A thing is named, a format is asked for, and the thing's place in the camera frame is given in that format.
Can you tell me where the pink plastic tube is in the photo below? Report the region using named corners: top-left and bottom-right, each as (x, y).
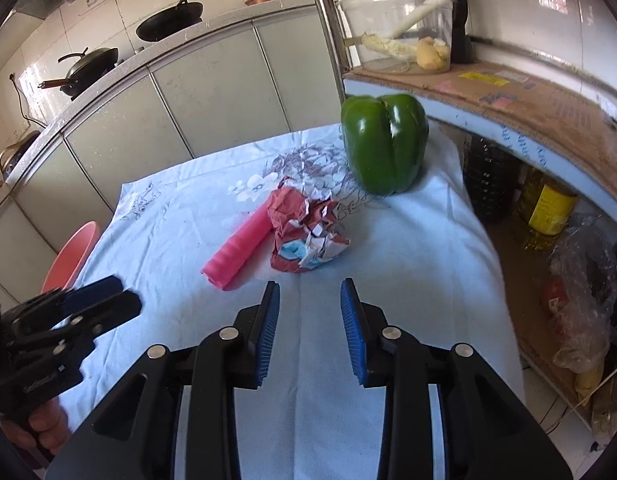
top-left (202, 198), bottom-right (273, 290)

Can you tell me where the red wrapper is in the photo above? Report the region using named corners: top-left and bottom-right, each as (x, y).
top-left (268, 177), bottom-right (351, 273)

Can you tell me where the ginger root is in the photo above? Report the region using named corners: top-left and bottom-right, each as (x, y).
top-left (415, 37), bottom-right (450, 72)

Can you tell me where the green bell pepper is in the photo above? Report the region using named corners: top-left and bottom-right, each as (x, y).
top-left (340, 93), bottom-right (429, 196)

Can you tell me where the left hand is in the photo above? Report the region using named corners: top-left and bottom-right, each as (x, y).
top-left (0, 398), bottom-right (72, 456)

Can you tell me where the clear crumpled plastic bag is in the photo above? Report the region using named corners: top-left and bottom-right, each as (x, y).
top-left (541, 214), bottom-right (617, 374)

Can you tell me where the metal storage shelf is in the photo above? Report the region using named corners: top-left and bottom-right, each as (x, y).
top-left (303, 0), bottom-right (617, 436)

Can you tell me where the black wok with lid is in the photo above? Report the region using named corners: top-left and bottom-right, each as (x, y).
top-left (37, 47), bottom-right (118, 101)

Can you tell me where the black wok wooden handle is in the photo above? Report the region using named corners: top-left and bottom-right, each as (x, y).
top-left (136, 0), bottom-right (203, 42)

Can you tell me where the clear plastic container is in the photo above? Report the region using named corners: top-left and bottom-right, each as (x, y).
top-left (339, 0), bottom-right (453, 74)

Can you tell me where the yellow oil bottle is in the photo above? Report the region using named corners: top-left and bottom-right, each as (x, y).
top-left (517, 168), bottom-right (578, 240)

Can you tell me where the pink plastic bucket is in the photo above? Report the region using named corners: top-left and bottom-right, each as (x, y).
top-left (42, 221), bottom-right (101, 292)

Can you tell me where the light blue floral tablecloth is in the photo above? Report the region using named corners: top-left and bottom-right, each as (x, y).
top-left (60, 122), bottom-right (524, 479)

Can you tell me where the black blender jug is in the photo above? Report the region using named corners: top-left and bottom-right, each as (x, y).
top-left (402, 0), bottom-right (478, 66)

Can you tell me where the cardboard shelf liner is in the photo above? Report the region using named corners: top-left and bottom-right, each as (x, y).
top-left (345, 63), bottom-right (617, 200)

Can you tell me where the corn cob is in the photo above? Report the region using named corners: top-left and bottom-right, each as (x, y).
top-left (360, 34), bottom-right (417, 61)

